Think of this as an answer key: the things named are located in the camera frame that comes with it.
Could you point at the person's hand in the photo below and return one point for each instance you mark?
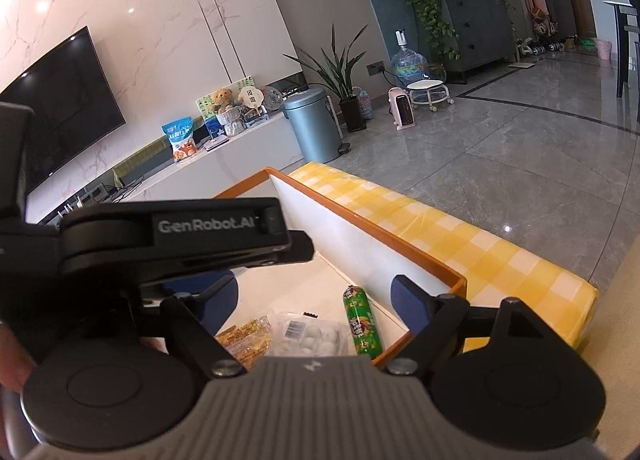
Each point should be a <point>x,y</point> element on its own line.
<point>16,365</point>

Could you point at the black television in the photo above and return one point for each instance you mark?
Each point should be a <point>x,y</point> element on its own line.
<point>73,104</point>

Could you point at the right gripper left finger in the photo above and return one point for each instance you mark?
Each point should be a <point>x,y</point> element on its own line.
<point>187,314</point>

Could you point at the blue grey trash bin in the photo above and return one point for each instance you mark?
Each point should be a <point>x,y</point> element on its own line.
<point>315,126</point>

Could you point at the green tube snack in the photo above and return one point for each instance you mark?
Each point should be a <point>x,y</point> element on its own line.
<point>361,322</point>

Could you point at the white tv console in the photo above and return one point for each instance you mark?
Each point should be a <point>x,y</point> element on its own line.
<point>271,144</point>

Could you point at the dark grey cabinet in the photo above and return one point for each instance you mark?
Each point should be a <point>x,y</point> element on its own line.
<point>482,35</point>

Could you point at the blue snack bag on console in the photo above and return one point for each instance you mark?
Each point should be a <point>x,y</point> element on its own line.
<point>180,136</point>

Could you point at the clear white candy bag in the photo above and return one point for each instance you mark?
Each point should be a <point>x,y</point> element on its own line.
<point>303,335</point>

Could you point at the teddy bear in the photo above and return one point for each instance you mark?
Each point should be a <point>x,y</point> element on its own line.
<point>222,100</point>

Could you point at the yellow checkered tablecloth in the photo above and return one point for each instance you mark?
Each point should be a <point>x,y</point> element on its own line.
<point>495,268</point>

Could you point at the water jug with pump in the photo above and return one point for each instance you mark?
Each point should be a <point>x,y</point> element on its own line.
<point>408,65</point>

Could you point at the golden snack packet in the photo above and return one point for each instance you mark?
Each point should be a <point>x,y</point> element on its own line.
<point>249,342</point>

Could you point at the orange white storage box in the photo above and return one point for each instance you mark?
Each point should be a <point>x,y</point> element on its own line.
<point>348,249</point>

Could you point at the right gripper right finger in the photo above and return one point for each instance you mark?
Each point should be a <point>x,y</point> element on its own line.
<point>439,326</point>

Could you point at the round paper fan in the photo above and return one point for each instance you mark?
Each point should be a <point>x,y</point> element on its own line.
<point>251,96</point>

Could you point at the white round stool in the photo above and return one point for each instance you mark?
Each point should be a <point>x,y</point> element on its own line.
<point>429,93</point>

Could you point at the potted long-leaf plant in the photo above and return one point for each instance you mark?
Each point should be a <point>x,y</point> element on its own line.
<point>335,72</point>

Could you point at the pink space heater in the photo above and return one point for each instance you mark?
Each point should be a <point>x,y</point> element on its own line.
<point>401,108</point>

